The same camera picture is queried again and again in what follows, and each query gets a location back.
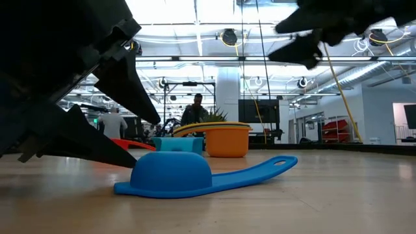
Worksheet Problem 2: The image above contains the shelf with red bins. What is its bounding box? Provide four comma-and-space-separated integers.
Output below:
321, 119, 352, 142

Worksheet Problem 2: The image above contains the red plastic measuring cup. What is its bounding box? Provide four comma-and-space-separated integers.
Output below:
110, 138, 157, 152

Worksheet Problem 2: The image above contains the yellow hanging cable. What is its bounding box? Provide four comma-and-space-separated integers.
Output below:
321, 42, 364, 143

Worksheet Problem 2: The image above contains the black ceiling cable reel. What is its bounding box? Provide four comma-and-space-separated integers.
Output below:
222, 28, 238, 46
369, 29, 388, 47

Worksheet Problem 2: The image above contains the person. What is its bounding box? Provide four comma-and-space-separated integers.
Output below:
181, 93, 209, 127
98, 107, 128, 140

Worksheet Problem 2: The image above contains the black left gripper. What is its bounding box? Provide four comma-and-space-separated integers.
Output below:
0, 0, 162, 163

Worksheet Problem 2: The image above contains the blue plastic measuring cup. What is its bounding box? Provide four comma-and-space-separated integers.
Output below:
113, 151, 298, 200

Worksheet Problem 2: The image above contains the black metal stand frame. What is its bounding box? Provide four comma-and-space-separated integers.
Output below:
163, 81, 216, 126

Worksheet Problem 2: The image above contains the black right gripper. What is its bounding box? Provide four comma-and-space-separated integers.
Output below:
268, 0, 416, 70

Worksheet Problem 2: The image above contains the green succulent plant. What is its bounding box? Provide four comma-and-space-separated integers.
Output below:
201, 108, 228, 124

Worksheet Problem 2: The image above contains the dark wall screen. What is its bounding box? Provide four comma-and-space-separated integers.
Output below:
404, 103, 416, 130

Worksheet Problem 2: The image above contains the teal plastic measuring cup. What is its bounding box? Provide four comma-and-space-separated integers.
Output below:
151, 136, 205, 156

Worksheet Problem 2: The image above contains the yellow plastic measuring cup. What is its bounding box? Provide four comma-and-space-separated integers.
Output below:
172, 121, 252, 136

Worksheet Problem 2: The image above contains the orange plastic measuring cup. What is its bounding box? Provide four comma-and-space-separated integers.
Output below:
172, 125, 254, 159

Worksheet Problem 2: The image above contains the black hanging cable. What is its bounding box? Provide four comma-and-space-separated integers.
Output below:
255, 0, 272, 100

